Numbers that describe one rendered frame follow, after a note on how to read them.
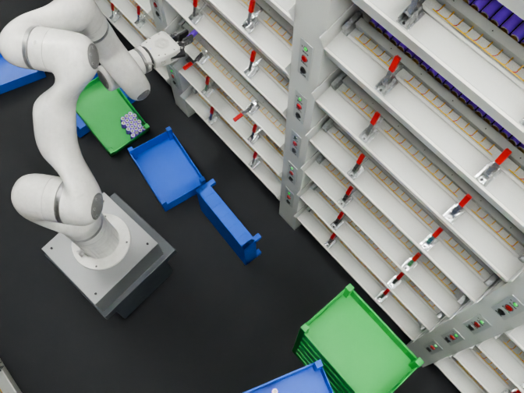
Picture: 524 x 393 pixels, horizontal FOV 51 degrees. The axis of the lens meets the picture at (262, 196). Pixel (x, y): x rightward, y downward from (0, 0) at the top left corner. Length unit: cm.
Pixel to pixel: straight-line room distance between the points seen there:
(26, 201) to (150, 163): 95
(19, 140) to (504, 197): 204
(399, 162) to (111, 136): 145
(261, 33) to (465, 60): 65
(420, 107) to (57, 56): 80
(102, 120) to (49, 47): 114
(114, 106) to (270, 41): 116
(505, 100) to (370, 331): 95
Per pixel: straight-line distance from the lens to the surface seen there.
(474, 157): 112
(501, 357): 167
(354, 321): 172
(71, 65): 133
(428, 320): 183
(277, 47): 145
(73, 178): 143
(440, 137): 113
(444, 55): 98
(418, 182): 130
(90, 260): 183
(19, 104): 270
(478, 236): 129
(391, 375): 171
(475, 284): 146
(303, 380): 167
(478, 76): 97
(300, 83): 138
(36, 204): 150
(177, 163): 235
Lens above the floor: 207
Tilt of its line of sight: 66 degrees down
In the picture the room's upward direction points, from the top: straight up
